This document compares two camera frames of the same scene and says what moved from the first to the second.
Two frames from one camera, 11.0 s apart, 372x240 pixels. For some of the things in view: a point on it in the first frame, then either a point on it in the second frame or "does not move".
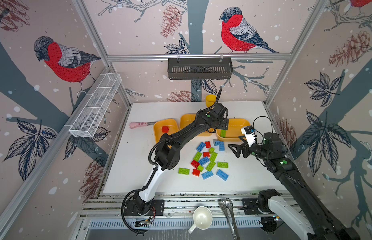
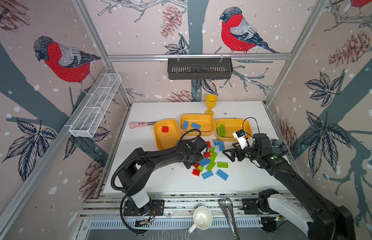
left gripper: x=224 y=124 → x=200 y=157
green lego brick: x=223 y=133 does not move
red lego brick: x=165 y=129 does not move
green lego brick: x=222 y=164 does not move
